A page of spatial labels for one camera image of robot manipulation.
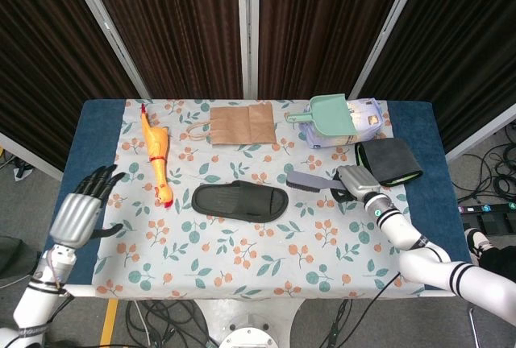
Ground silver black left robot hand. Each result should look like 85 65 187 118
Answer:
48 164 127 250

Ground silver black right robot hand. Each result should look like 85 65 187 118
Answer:
331 164 382 204

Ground grey brush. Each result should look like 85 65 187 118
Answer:
285 169 343 193

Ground black slipper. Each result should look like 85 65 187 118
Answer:
191 180 290 224

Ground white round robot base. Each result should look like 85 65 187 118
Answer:
220 325 279 348

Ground gray cloth with green trim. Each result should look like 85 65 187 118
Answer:
354 137 424 188

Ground purple tissue pack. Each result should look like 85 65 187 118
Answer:
298 97 385 150

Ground green plastic dustpan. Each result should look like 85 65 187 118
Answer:
284 92 359 138

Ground blue table cover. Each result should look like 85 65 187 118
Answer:
38 99 476 287

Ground yellow floor tape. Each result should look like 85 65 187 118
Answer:
99 298 119 347

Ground yellow rubber chicken toy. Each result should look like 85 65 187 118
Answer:
139 102 174 209

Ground brown paper bag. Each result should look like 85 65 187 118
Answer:
185 102 278 147

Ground white black sneaker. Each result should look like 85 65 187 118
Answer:
464 227 495 265

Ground floral tablecloth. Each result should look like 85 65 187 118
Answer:
91 97 427 300

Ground dark brown partition panel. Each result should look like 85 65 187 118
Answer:
348 0 516 162
0 0 152 182
245 0 428 102
64 0 253 102

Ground black trouser leg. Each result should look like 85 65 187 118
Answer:
477 245 516 285

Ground black cables under table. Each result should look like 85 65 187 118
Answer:
125 299 221 348

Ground black floor cable bundle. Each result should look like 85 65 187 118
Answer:
455 120 516 204

